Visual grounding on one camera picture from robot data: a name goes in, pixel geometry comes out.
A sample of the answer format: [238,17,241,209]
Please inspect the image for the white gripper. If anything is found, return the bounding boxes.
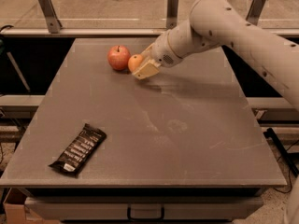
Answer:
[133,33,182,80]

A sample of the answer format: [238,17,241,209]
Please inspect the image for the orange fruit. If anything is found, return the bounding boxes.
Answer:
[128,54,143,73]

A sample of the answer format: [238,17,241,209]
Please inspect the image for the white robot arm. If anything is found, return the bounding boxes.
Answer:
[132,0,299,110]

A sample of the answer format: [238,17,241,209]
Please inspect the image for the red apple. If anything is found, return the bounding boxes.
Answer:
[107,45,131,71]

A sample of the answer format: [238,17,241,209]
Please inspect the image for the black snack bar wrapper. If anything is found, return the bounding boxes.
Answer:
[50,124,107,176]

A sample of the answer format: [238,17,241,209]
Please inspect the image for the cardboard box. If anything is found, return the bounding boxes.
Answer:
[4,189,61,224]

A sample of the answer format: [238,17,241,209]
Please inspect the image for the middle metal bracket post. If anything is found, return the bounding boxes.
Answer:
[166,0,178,29]

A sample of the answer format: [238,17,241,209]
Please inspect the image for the metal bracket post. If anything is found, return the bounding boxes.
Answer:
[246,0,266,25]
[166,0,178,29]
[37,0,62,34]

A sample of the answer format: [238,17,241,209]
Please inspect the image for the left metal bracket post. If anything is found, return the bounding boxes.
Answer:
[37,0,62,34]

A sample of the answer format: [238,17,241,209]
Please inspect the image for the right metal bracket post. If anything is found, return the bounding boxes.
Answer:
[246,0,266,25]

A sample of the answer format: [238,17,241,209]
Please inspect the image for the metal rail barrier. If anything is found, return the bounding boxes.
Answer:
[1,27,299,38]

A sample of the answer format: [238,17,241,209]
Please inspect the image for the grey drawer with handle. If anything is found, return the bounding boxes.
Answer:
[25,197,263,221]

